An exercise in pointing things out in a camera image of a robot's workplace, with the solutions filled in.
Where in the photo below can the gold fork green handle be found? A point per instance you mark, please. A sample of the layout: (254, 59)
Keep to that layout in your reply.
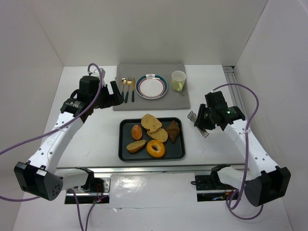
(128, 89)

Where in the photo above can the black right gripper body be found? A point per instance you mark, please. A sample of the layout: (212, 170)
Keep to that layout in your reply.
(200, 118)

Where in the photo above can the gold knife green handle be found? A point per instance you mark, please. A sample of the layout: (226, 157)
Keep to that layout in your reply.
(133, 89)

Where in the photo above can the lower seeded bread slice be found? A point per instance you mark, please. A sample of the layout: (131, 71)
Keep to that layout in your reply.
(159, 135)

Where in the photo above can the upper seeded bread slice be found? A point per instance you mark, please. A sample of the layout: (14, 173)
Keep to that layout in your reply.
(150, 123)

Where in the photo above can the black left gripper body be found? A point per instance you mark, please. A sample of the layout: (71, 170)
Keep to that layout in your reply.
(109, 95)

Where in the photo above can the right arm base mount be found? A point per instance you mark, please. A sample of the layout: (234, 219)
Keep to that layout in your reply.
(210, 188)

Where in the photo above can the brown chocolate croissant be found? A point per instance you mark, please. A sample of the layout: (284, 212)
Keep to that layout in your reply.
(173, 130)

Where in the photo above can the aluminium side rail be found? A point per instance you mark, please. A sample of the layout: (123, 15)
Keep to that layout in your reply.
(234, 89)

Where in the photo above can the small seeded bread slice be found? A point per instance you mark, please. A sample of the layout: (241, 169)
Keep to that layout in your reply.
(135, 146)

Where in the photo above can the gold spoon green handle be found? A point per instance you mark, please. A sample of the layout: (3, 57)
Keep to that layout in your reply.
(123, 83)

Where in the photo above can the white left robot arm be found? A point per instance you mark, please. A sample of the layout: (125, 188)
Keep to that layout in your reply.
(39, 175)

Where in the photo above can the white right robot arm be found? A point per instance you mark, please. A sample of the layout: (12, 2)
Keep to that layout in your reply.
(265, 181)

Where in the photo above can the orange round bun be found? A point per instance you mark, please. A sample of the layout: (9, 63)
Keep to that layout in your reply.
(136, 132)

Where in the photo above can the light green mug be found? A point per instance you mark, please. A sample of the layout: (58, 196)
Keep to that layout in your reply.
(178, 79)

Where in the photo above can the orange glazed donut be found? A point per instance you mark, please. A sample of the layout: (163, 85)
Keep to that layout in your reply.
(156, 149)

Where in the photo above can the grey place mat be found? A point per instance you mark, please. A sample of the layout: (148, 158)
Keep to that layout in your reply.
(172, 100)

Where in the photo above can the white plate teal rim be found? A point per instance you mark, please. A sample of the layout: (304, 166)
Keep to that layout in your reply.
(151, 86)

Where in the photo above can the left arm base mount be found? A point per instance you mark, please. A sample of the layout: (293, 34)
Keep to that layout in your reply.
(83, 186)

